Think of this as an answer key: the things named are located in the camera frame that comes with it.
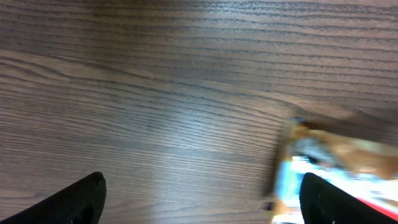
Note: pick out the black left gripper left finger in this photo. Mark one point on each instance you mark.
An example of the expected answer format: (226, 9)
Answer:
(79, 203)

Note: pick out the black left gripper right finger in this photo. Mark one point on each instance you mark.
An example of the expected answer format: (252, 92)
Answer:
(323, 203)

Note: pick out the yellow snack bag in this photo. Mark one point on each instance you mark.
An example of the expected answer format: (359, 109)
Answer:
(366, 170)

